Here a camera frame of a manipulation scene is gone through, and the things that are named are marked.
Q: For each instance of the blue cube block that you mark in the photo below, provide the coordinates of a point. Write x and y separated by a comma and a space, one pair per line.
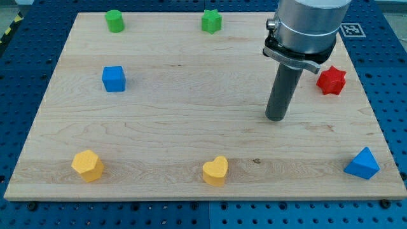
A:
113, 78

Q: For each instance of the green cylinder block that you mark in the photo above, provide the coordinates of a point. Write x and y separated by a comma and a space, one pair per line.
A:
114, 20

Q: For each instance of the black white fiducial marker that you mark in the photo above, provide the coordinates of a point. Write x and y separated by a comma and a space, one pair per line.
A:
352, 30

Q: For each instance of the wooden board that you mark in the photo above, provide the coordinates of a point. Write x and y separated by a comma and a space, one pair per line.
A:
189, 97

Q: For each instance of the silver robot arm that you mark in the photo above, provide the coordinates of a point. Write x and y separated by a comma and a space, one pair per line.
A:
302, 33

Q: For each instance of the black yellow hazard tape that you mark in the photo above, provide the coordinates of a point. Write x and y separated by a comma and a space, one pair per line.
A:
11, 29

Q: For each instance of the yellow hexagon block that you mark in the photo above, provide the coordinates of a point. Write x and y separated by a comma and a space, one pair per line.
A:
88, 165

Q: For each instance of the yellow heart block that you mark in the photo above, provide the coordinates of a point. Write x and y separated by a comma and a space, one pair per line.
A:
214, 172

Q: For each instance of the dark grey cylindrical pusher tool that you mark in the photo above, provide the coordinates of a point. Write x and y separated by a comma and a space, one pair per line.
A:
282, 92

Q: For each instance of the blue triangle block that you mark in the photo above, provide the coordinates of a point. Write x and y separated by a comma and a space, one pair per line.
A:
364, 165

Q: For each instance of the green star block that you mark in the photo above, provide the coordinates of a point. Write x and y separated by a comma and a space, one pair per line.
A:
211, 21

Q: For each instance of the red star block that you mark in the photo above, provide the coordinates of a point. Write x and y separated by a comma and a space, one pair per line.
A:
332, 81

